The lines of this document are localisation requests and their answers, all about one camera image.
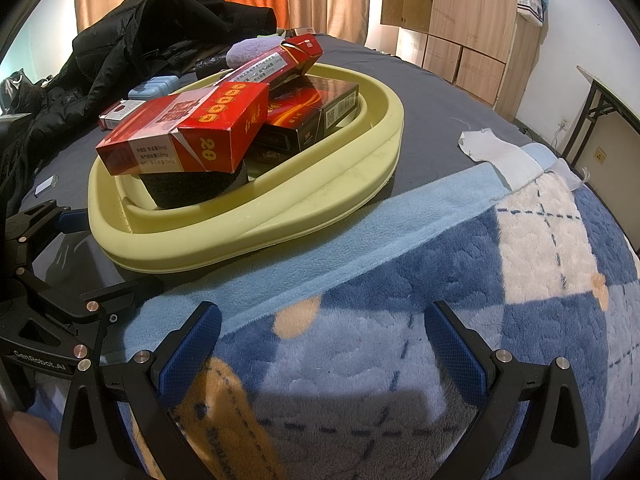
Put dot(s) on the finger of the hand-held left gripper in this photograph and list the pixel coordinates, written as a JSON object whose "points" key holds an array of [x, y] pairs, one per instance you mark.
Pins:
{"points": [[115, 295], [72, 219]]}

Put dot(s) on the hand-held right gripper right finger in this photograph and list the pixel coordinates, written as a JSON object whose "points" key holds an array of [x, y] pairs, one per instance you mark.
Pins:
{"points": [[452, 345]]}

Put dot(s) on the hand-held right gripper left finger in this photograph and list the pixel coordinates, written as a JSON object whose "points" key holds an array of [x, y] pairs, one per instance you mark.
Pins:
{"points": [[187, 355]]}

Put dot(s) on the pale yellow plastic basin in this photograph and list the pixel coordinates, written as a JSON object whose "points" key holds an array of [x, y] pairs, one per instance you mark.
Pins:
{"points": [[310, 190]]}

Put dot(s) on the dark red cigarette box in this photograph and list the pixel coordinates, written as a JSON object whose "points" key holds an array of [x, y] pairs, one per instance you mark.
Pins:
{"points": [[305, 105]]}

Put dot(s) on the person's left forearm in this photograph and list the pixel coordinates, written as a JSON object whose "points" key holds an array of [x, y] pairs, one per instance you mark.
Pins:
{"points": [[35, 445]]}

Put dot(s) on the small white card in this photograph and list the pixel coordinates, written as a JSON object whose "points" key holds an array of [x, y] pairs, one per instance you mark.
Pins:
{"points": [[46, 187]]}

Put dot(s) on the blue checked fleece blanket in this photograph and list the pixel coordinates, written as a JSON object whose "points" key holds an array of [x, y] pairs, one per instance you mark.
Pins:
{"points": [[400, 285]]}

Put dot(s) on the white and red small box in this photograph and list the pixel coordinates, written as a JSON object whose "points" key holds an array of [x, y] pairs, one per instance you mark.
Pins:
{"points": [[117, 112]]}

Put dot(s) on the black round sponge pad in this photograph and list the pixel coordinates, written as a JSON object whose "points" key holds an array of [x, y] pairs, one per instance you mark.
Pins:
{"points": [[195, 185]]}

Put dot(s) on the large red cigarette box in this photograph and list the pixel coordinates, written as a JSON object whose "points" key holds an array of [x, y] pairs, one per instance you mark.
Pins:
{"points": [[190, 130]]}

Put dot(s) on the blue pill box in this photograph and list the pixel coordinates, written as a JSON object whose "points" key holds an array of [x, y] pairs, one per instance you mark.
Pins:
{"points": [[152, 87]]}

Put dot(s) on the black jacket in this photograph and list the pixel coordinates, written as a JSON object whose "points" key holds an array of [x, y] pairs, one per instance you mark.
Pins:
{"points": [[140, 35]]}

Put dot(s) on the white cloth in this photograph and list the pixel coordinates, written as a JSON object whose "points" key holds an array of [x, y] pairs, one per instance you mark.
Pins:
{"points": [[495, 152]]}

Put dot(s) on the grey bed sheet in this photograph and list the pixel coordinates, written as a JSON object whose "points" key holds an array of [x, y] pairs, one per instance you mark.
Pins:
{"points": [[435, 105]]}

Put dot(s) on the purple cloth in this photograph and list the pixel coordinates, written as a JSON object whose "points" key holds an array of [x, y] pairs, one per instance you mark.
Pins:
{"points": [[250, 52]]}

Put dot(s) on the long red box white label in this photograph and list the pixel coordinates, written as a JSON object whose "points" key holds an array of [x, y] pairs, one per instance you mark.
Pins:
{"points": [[277, 62]]}

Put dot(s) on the small green item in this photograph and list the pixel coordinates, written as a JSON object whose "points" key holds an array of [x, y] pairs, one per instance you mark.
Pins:
{"points": [[270, 36]]}

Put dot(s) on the black folding table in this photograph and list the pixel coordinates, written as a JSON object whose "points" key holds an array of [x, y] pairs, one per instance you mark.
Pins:
{"points": [[600, 105]]}

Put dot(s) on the wooden wardrobe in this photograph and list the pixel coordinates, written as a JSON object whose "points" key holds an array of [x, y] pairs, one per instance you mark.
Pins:
{"points": [[465, 25]]}

